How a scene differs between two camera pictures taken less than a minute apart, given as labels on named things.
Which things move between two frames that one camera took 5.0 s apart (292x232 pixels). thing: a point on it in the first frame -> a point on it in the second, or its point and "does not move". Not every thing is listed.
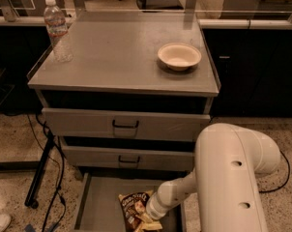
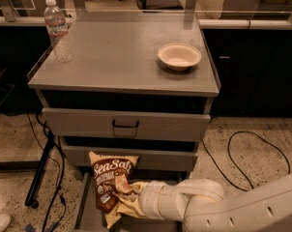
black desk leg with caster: [31, 198] does not move
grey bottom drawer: [99, 208] does not move
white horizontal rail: [16, 20] does not move
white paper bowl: [180, 56] does not move
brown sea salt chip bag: [134, 213] -> [111, 177]
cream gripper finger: [151, 225] -> [138, 187]
